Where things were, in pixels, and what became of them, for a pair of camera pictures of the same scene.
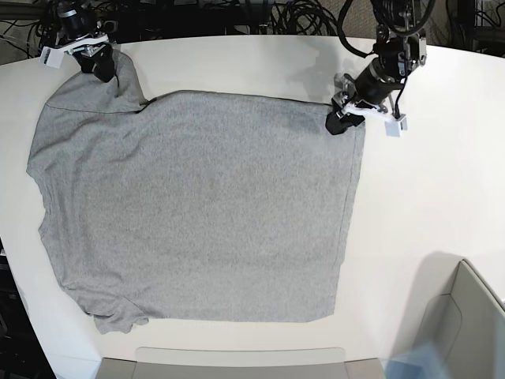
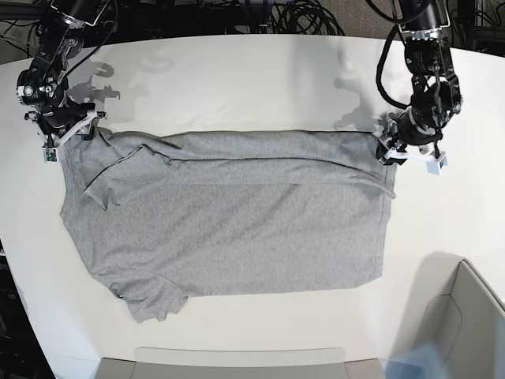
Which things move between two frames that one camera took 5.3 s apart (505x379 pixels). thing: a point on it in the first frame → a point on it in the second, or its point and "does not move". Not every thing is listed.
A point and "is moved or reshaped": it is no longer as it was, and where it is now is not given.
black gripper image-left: (98, 58) → (61, 115)
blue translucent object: (420, 363) does not move
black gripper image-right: (370, 88) → (413, 129)
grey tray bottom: (329, 362) does not move
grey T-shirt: (192, 205) is moved or reshaped
